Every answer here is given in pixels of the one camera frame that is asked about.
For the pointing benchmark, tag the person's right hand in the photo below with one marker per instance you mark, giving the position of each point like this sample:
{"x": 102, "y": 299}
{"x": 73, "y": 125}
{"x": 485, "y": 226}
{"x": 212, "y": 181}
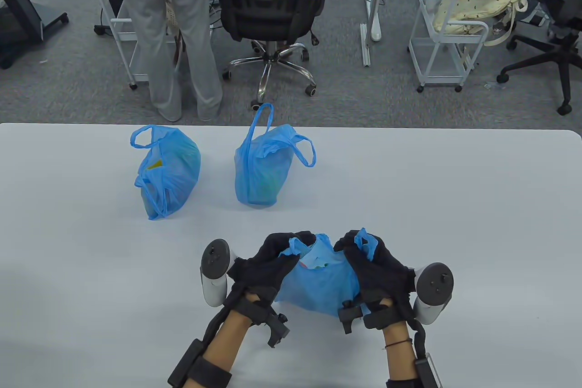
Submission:
{"x": 386, "y": 276}

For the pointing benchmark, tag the person's left hand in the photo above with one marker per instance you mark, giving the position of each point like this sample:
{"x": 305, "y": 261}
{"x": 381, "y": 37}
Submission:
{"x": 261, "y": 269}

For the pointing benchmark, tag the blue plastic bag yellow contents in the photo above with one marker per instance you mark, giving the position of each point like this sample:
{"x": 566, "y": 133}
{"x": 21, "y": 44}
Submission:
{"x": 175, "y": 165}

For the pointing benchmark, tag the person's right forearm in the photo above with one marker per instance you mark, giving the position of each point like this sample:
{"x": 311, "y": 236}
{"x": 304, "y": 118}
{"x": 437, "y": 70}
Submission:
{"x": 398, "y": 358}

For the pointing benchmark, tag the beige knit bag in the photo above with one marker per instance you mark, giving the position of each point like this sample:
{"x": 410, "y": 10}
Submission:
{"x": 171, "y": 12}

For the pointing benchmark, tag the cream patterned bag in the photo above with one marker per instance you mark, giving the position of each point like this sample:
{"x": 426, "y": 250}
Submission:
{"x": 477, "y": 6}

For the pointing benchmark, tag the grey left hand controller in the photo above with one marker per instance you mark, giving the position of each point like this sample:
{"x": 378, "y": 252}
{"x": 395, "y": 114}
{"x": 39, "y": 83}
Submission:
{"x": 216, "y": 265}

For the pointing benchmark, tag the grey hand controller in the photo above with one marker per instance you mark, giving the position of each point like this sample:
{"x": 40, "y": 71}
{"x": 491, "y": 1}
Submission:
{"x": 434, "y": 283}
{"x": 216, "y": 265}

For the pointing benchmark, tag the grey right hand controller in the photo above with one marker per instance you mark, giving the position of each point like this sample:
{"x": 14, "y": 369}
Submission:
{"x": 434, "y": 283}

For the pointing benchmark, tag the thin black wrist band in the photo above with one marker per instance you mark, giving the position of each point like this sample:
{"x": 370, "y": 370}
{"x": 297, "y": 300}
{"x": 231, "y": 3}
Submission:
{"x": 400, "y": 342}

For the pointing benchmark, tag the white rolling cart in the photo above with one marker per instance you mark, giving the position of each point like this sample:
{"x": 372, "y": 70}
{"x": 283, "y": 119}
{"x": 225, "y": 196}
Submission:
{"x": 119, "y": 21}
{"x": 439, "y": 78}

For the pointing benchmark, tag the black mesh office chair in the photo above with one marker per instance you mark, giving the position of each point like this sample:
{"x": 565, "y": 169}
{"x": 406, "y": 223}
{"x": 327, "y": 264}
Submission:
{"x": 268, "y": 10}

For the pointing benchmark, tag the black rolling stand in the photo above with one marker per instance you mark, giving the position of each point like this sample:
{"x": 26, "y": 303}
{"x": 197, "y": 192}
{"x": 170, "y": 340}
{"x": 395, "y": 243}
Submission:
{"x": 50, "y": 17}

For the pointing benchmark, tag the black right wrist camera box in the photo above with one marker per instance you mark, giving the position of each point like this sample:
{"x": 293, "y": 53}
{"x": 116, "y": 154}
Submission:
{"x": 427, "y": 372}

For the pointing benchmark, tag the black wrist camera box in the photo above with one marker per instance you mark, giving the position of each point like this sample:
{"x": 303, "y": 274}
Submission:
{"x": 427, "y": 372}
{"x": 184, "y": 363}

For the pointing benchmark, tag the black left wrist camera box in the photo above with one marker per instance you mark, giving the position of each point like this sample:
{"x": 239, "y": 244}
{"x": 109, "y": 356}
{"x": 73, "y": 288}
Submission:
{"x": 184, "y": 363}

